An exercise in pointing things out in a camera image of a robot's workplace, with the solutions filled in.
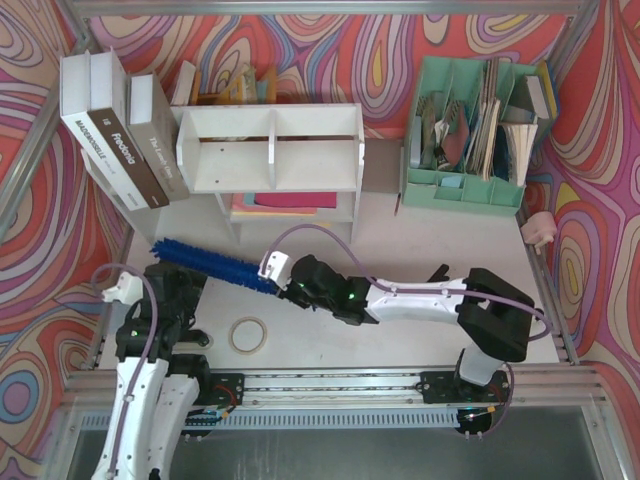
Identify blue microfiber duster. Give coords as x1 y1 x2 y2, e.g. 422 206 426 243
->
151 238 278 295

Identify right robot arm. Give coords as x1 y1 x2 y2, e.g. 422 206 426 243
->
261 251 535 387

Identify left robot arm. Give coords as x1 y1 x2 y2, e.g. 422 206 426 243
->
93 262 212 479

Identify white wooden bookshelf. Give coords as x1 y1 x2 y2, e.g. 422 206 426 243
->
173 104 365 241

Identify black stapler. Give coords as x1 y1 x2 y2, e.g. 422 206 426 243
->
174 329 213 351

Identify masking tape roll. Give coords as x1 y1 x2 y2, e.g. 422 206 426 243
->
228 317 268 355

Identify stack of coloured paper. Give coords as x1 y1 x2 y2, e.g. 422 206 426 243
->
232 192 337 216

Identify red pencil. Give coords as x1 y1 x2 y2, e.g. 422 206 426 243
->
393 192 402 217

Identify taupe book Lonely Ones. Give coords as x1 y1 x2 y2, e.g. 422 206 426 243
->
128 74 189 202

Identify brown book Fredonia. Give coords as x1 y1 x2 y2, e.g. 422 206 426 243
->
89 51 169 209

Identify mint green desk organizer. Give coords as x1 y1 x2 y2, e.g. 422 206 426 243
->
401 56 559 216

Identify pink piggy figure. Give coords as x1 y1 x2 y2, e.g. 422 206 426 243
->
521 211 557 254

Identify white book Mademoiselle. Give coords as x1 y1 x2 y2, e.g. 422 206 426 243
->
59 53 148 210

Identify black mounting rail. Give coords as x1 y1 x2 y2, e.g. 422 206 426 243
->
203 369 509 406

